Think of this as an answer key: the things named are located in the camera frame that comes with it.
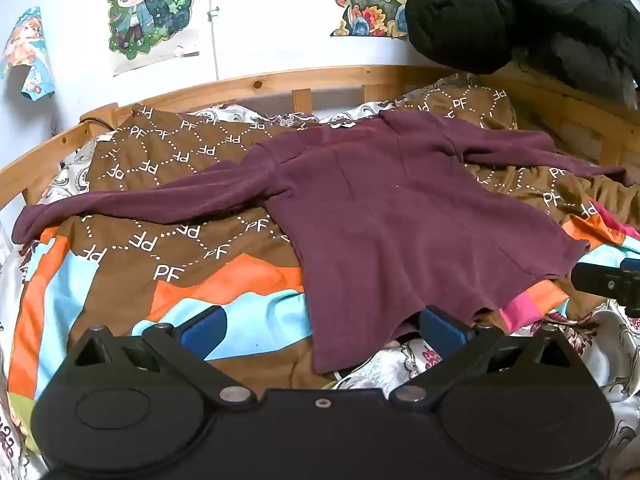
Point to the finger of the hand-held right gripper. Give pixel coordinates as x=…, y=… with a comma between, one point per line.
x=600, y=280

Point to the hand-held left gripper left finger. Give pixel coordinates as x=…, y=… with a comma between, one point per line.
x=202, y=332

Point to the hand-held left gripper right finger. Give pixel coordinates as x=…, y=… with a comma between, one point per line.
x=442, y=332

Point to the maroon long-sleeve sweater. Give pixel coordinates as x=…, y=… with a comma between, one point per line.
x=390, y=220

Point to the white floral bed sheet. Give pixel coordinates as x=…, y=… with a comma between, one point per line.
x=612, y=350

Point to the brown patterned blanket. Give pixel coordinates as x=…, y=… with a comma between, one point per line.
x=150, y=255

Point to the black puffy jacket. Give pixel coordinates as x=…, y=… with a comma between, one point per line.
x=525, y=10

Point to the wooden bed frame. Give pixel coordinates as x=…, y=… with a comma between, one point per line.
x=300, y=80

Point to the white wall hook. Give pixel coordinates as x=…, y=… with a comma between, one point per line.
x=214, y=12

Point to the cartoon character wall poster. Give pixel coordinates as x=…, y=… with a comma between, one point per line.
x=145, y=10

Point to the blue and orange wall poster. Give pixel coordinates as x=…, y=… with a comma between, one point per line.
x=25, y=55

